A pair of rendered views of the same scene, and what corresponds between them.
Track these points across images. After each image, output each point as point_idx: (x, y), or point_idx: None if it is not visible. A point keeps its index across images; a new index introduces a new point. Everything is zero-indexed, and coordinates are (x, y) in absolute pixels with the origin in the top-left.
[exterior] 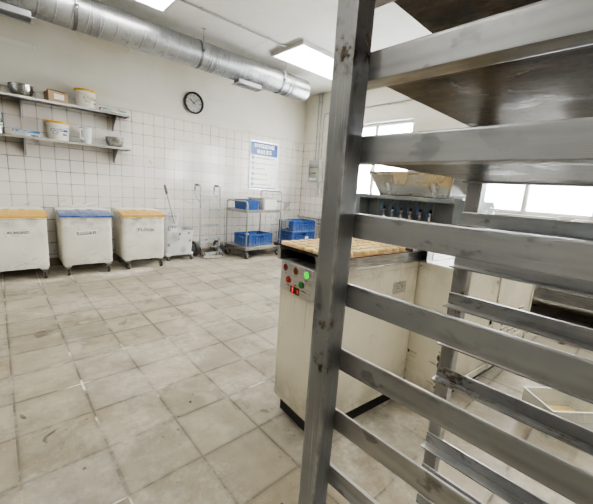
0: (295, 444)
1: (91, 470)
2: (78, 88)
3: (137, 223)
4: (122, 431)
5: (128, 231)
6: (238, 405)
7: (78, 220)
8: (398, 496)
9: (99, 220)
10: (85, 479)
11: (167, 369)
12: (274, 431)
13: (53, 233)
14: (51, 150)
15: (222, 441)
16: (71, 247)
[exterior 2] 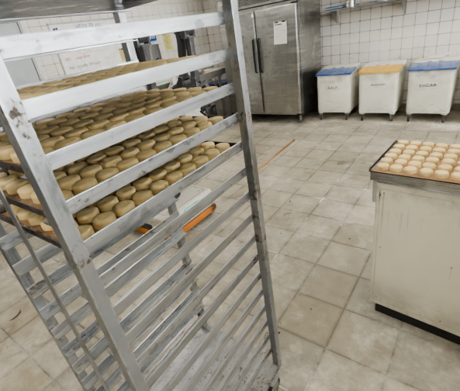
0: (361, 301)
1: (281, 235)
2: None
3: None
4: (306, 230)
5: None
6: (369, 259)
7: (423, 73)
8: (364, 376)
9: (441, 72)
10: (276, 237)
11: (367, 214)
12: (363, 286)
13: None
14: (427, 3)
15: (332, 266)
16: (413, 98)
